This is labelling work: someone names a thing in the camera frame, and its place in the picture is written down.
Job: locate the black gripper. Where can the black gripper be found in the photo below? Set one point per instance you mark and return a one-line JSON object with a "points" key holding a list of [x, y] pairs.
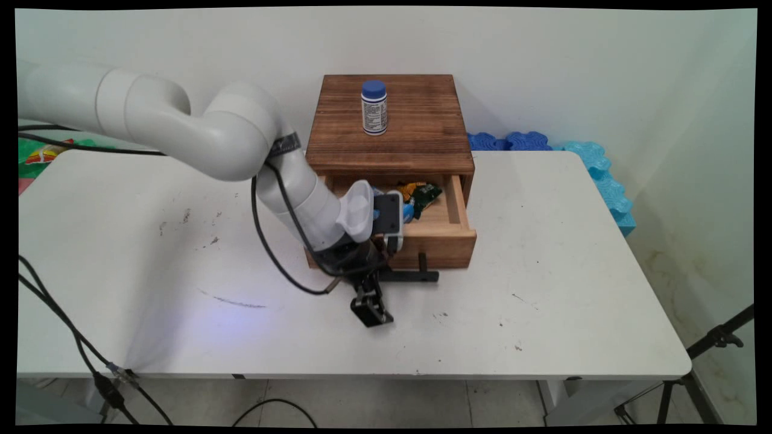
{"points": [[347, 262]]}

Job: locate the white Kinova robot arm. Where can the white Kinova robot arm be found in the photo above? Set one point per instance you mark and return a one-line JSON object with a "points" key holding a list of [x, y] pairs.
{"points": [[181, 123]]}

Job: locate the white bottle with blue cap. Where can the white bottle with blue cap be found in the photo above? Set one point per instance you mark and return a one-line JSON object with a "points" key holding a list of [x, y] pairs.
{"points": [[374, 111]]}

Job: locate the white table leg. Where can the white table leg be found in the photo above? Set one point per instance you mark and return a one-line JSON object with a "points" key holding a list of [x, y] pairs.
{"points": [[558, 401]]}

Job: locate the dark blue foam mat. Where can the dark blue foam mat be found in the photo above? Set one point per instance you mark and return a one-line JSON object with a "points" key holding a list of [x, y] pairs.
{"points": [[512, 142]]}

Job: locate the light blue foam mat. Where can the light blue foam mat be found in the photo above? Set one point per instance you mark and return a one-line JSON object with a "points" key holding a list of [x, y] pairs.
{"points": [[606, 181]]}

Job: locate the black tripod stand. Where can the black tripod stand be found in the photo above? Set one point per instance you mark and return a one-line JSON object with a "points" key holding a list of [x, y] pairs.
{"points": [[699, 346]]}

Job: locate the red yellow snack packet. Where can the red yellow snack packet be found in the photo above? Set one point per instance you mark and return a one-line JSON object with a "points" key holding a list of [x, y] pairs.
{"points": [[47, 154]]}

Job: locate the green plastic bag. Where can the green plastic bag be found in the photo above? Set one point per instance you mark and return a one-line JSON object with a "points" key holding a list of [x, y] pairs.
{"points": [[30, 170]]}

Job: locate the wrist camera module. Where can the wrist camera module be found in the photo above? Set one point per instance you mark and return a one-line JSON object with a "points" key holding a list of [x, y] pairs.
{"points": [[389, 217]]}

